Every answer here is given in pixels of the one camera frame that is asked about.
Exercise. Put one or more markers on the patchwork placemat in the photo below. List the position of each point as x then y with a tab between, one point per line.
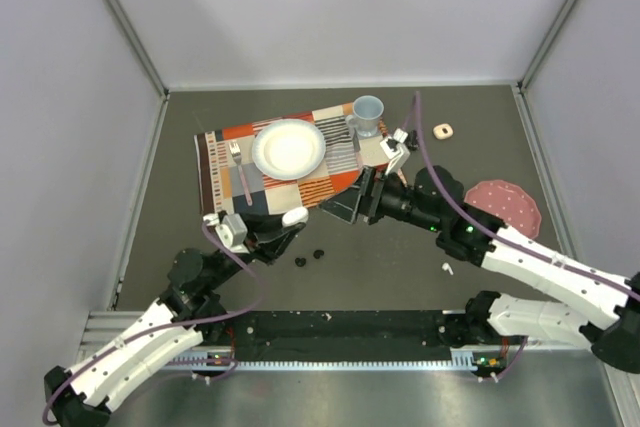
220	188

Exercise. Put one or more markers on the white earbud charging case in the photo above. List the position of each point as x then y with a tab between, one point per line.
298	215

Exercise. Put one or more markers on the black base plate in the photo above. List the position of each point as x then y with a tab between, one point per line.
355	336

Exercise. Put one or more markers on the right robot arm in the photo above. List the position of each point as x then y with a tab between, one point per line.
587	308

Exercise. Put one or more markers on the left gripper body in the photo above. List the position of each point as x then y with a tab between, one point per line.
251	242

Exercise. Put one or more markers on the beige earbud case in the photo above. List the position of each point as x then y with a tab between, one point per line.
443	131

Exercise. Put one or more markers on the pink dotted plate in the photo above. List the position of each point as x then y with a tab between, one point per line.
509	202

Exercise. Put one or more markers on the knife with pink handle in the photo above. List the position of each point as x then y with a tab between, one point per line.
357	149

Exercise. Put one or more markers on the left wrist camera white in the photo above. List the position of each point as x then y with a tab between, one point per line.
230	229

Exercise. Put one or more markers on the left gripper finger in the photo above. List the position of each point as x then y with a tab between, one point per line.
264	225
282	238

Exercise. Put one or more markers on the aluminium frame rail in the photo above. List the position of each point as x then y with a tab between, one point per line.
162	334

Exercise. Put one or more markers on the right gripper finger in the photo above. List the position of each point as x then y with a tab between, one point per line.
367	180
345	205

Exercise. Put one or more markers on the white paper plate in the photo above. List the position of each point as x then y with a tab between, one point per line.
288	149

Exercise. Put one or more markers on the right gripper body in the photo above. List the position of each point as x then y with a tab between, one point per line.
395	202

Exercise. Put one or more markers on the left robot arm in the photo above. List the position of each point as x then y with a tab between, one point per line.
183	316

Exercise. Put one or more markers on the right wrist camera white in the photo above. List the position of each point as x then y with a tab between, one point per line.
398	147

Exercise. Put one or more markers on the white earbud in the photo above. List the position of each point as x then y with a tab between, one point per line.
446	267

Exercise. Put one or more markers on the light blue mug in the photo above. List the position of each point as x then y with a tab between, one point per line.
366	113

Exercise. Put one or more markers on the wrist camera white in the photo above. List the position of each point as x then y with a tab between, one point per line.
398	147
230	229

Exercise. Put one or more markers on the fork with pink handle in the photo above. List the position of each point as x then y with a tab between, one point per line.
236	155

